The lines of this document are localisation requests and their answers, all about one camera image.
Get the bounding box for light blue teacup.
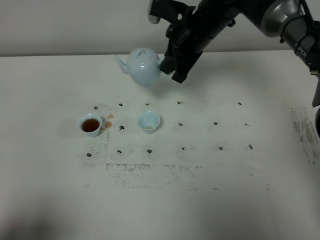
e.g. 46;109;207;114
78;113;103;137
137;110;161;134

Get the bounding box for left light blue teacup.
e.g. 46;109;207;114
78;113;103;137

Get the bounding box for right light blue teacup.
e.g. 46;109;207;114
137;110;161;134

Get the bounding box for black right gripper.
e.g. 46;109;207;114
157;0;240;84

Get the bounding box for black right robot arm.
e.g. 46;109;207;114
148;0;320;83

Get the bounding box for light blue porcelain teapot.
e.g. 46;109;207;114
111;47;165;88

